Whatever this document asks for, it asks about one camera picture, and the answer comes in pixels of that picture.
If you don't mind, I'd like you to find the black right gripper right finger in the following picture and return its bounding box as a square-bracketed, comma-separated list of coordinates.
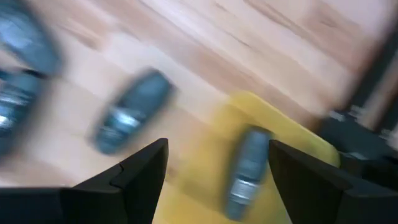
[267, 139, 398, 224]

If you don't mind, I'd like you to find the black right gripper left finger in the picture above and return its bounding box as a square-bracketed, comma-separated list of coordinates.
[0, 138, 169, 224]

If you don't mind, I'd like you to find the dark blue deodorant stick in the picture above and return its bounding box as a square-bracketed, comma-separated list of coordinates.
[0, 0, 63, 75]
[224, 126, 274, 222]
[88, 68, 177, 156]

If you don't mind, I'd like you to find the yellow plastic bin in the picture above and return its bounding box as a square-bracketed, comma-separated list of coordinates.
[154, 90, 341, 224]

